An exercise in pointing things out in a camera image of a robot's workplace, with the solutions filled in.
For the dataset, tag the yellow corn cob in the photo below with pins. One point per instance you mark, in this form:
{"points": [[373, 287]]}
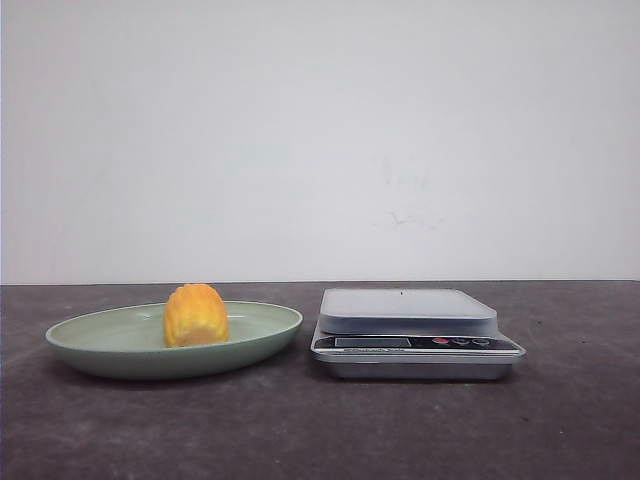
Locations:
{"points": [[195, 314]]}

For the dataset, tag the green oval plate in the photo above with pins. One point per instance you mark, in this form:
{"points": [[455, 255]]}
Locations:
{"points": [[127, 343]]}

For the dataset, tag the silver digital kitchen scale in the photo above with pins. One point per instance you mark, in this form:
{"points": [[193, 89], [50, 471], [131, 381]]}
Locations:
{"points": [[411, 333]]}

